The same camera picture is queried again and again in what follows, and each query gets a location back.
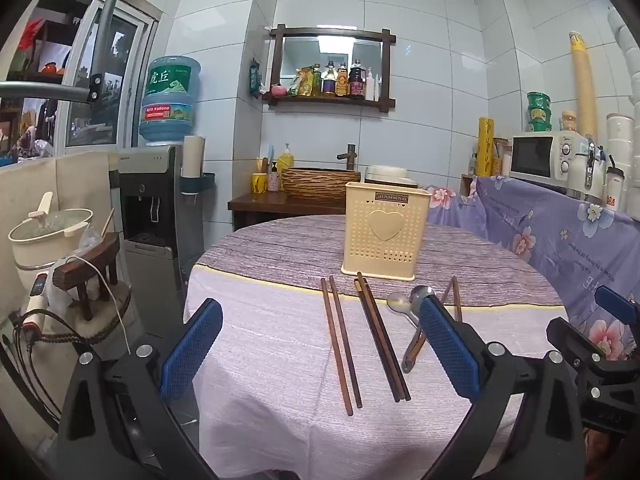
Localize stack of green noodle cups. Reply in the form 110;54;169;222
526;91;552;133

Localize white electric cooking pot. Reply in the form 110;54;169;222
7;191;94;292

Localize tall stack of paper cups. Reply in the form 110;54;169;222
568;31;598;138

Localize bronze faucet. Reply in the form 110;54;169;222
337;144;361;171

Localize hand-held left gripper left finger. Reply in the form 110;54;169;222
50;298;224;480

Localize green yellow packet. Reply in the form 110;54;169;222
290;67;322;97

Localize yellow soap dispenser bottle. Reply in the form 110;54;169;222
276;143;295;177

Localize white bottle with black cap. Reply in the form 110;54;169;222
606;159;626;212

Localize wooden framed mirror shelf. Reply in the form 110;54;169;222
262;24;397;113

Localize black cables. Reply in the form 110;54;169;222
0;310;68;433

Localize glass door with metal frame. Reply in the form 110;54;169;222
0;0;158;161

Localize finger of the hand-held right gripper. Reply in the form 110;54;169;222
546;316;608;377
594;285;640;361

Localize cream plastic utensil holder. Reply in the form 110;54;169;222
341;181;433;282

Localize white kettle with metal handle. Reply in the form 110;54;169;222
581;139;608;204

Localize metal spoon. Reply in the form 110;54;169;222
401;285;437;374
386;293;426;333

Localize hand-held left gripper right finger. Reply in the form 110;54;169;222
417;295;586;480

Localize grey water dispenser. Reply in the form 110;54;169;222
109;144;206;311

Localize dark wooden sink cabinet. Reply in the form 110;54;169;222
227;191;351;232

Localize white cable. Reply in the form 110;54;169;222
64;255;133;356

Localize dark sauce bottle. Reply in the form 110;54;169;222
348;59;366;99

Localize blue water jug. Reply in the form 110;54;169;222
139;56;202;145

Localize yellow tube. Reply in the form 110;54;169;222
477;117;496;177

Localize purple floral cloth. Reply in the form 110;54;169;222
427;175;640;361

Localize white microwave oven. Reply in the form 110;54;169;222
509;131;588;192

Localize stacks of white cups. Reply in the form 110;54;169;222
605;5;640;211

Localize small dark wooden stool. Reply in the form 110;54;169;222
52;232;123;322

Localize woven pattern wash basin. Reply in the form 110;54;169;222
281;167;362;204

